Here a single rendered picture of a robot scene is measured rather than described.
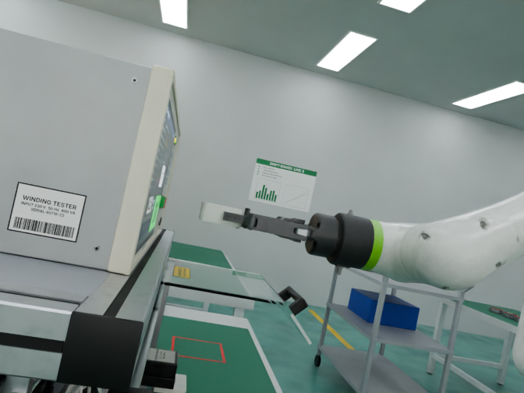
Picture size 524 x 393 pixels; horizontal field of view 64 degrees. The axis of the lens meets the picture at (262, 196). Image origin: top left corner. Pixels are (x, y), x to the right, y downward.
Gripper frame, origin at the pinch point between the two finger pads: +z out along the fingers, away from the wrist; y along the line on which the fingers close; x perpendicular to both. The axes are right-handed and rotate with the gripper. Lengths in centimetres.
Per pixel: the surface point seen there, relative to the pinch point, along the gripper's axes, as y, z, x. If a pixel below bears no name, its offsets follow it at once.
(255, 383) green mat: 39, -22, -43
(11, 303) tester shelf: -42.6, 14.9, -6.9
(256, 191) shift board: 511, -86, 28
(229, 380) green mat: 38, -15, -43
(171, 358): 2.9, 2.6, -26.1
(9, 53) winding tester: -29.0, 24.2, 11.3
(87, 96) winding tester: -29.0, 16.8, 9.1
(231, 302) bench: 137, -26, -46
